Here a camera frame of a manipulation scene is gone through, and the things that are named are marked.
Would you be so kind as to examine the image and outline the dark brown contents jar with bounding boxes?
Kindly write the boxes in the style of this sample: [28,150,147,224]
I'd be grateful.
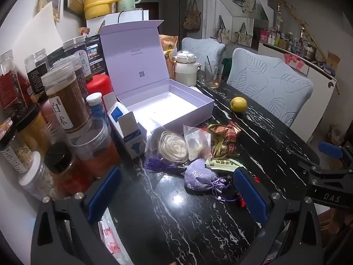
[52,55,89,97]

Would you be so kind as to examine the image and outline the black snack bag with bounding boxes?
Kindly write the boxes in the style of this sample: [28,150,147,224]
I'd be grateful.
[83,34,109,76]

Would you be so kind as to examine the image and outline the metal spoon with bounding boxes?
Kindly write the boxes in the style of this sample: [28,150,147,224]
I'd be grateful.
[206,55,215,82]

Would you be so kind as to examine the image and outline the white cabinet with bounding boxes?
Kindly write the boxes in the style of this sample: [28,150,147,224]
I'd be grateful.
[258,41,338,141]

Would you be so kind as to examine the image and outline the pink cloth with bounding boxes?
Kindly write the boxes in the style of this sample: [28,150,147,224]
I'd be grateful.
[284,53,305,74]

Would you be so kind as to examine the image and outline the red berries jar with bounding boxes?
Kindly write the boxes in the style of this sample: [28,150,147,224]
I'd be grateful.
[0,50,28,111]

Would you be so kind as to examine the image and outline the chair with leaf cover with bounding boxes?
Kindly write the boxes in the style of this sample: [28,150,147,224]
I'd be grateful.
[181,37,226,64]
[227,48,314,129]

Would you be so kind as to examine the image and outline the white fridge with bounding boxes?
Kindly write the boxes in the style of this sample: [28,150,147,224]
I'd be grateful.
[86,9,151,35]

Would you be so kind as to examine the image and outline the orange snack bag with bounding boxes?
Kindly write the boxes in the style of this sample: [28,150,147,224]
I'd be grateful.
[159,34,178,79]

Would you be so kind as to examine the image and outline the glass cup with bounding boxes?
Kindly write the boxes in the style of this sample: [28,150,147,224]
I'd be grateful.
[204,62,224,89]

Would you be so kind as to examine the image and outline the clear jar orange contents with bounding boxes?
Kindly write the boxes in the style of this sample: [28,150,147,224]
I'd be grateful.
[69,117,122,178]

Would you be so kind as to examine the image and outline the blue white medicine box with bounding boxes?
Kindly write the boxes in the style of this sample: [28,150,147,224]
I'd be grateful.
[103,92,149,159]

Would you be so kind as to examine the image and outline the jar with black label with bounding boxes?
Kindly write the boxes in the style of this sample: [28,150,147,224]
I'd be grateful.
[24,48,51,94]

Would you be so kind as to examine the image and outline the black power cable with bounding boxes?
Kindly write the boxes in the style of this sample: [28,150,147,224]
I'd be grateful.
[118,9,144,24]

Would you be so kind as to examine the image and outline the white rose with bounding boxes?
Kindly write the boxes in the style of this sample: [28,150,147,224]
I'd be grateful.
[145,129,191,172]

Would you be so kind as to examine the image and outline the black lid jar red contents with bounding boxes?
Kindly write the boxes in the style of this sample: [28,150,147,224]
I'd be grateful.
[44,142,91,196]

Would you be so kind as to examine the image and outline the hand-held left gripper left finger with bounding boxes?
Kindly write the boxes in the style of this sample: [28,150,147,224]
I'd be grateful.
[30,166,123,265]

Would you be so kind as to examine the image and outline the red bottle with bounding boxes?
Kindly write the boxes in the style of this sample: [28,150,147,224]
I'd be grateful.
[86,74,114,97]

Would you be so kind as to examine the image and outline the white lid jar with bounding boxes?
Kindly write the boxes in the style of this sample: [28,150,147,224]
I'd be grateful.
[18,152,56,199]

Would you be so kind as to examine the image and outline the red white packet strip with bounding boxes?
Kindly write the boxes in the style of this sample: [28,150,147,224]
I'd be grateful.
[98,215,122,256]

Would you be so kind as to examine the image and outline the row of cosmetic bottles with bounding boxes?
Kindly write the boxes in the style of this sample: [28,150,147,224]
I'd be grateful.
[259,26,317,58]

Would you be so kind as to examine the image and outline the clear bag with white contents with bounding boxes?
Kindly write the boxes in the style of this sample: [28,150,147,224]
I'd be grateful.
[183,124,211,161]

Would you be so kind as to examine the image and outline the yellow lemon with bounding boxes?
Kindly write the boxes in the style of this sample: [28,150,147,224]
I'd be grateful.
[230,97,250,113]

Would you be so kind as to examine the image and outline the purple embroidered sachet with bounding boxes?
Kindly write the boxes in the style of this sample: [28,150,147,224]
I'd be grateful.
[184,159,229,199]

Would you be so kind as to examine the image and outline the brown powder jar white label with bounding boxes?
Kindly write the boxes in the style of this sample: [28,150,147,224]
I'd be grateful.
[41,69,93,133]

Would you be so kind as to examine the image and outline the blue tablet tube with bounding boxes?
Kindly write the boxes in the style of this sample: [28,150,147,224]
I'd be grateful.
[86,92,111,127]

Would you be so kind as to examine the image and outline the snack packets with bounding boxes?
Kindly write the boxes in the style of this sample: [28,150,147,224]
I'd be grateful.
[211,132,240,161]

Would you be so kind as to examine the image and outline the brown floral tote bag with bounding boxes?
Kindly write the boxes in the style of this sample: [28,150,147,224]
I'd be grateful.
[182,0,202,32]

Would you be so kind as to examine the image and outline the dark wooden door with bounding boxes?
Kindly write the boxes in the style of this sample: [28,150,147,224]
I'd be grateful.
[145,1,160,20]

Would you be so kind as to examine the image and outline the green packet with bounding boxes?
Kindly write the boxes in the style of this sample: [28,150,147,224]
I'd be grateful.
[205,157,244,171]

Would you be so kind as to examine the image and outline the white foam board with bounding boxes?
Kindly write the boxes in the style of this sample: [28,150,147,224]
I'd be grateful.
[12,1,67,58]

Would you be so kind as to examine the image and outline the black lid jar pale slices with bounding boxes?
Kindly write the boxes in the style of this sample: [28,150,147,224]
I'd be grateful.
[0,117,34,174]

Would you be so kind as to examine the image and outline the wooden pole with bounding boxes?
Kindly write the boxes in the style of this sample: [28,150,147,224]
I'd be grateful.
[272,0,341,94]

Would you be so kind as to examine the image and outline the lavender gift box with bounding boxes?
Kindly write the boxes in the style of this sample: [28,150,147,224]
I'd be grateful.
[100,20,215,133]

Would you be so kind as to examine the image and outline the black lid jar yellow contents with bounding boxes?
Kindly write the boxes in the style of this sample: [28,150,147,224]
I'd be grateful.
[15,103,51,155]

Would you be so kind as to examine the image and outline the cream intercom panel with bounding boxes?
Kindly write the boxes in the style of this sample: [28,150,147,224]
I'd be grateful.
[37,0,62,24]

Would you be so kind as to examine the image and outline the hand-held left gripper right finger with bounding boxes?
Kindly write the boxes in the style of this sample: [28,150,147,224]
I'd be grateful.
[233,167,329,265]

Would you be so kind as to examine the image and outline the cream bag on hanger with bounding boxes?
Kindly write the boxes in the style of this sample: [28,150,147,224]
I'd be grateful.
[233,0,257,14]

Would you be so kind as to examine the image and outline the cream tote bag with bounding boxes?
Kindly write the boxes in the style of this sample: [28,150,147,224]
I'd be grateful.
[216,15,231,45]
[234,22,253,47]

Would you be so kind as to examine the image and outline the red gold snack packet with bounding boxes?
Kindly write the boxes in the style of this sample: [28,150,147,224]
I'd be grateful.
[207,122,242,138]

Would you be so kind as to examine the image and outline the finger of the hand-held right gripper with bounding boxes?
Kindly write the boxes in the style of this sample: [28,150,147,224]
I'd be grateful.
[287,148,353,183]
[318,141,353,169]

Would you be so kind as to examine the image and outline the yellow pot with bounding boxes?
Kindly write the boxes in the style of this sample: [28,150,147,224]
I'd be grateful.
[83,0,130,20]

